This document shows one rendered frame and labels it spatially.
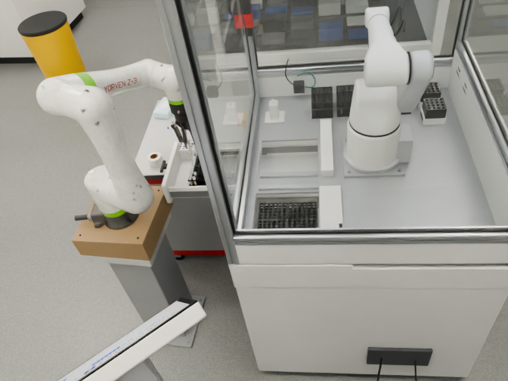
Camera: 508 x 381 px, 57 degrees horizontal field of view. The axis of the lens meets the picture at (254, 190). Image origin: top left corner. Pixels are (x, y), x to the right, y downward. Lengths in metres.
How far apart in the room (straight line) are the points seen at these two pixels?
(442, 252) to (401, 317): 0.42
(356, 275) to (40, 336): 1.89
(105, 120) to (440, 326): 1.43
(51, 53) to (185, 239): 2.34
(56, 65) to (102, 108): 3.01
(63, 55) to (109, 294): 2.31
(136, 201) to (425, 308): 1.12
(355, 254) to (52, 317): 1.94
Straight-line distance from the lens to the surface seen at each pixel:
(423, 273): 1.68
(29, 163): 4.08
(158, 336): 1.27
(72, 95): 1.54
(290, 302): 1.82
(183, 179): 2.12
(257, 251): 1.56
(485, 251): 1.63
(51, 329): 2.95
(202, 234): 2.62
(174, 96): 1.86
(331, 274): 1.65
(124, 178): 1.67
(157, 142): 2.49
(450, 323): 1.99
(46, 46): 4.42
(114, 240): 1.95
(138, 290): 2.30
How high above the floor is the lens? 2.26
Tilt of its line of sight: 45 degrees down
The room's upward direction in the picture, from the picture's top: 10 degrees counter-clockwise
